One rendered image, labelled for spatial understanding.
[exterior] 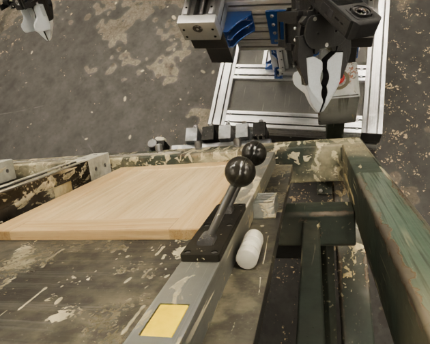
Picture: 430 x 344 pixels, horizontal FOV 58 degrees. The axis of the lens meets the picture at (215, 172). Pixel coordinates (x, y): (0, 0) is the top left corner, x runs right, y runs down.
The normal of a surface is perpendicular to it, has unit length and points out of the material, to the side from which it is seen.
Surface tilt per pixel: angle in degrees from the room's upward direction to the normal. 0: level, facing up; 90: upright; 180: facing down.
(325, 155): 33
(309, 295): 57
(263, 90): 0
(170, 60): 0
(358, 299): 0
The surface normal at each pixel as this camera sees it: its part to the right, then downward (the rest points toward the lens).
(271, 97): -0.25, -0.34
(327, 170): -0.24, 0.23
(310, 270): -0.11, -0.97
